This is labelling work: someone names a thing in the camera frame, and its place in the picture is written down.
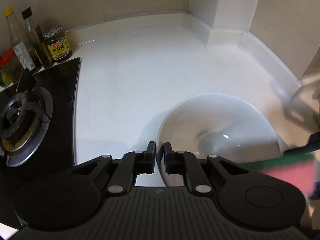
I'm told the pink and green sponge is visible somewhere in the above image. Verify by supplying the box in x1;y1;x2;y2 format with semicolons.
240;152;318;195

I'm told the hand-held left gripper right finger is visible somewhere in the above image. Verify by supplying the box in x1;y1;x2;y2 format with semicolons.
162;141;253;196

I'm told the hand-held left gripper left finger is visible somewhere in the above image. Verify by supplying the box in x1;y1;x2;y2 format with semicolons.
66;141;157;197

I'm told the clear bottle with yellow cap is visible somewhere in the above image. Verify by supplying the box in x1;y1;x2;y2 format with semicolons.
3;6;35;72

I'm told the spice jar with red lid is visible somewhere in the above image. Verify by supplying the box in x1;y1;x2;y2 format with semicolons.
0;49;25;83

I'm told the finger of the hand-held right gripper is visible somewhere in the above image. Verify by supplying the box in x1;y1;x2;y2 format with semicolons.
284;133;320;155
307;155;320;202

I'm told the white ceramic bowl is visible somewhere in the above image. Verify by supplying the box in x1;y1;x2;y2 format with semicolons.
156;92;284;188

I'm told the oil bottle with black cap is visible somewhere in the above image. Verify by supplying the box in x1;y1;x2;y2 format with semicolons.
21;7;54;68

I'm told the metal gas burner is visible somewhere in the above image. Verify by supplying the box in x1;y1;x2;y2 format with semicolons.
0;69;54;168

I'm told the black glass gas cooktop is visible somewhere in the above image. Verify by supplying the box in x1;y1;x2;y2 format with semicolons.
0;57;82;230

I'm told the sauce jar with green lid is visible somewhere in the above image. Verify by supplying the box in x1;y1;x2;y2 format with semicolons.
43;25;73;63

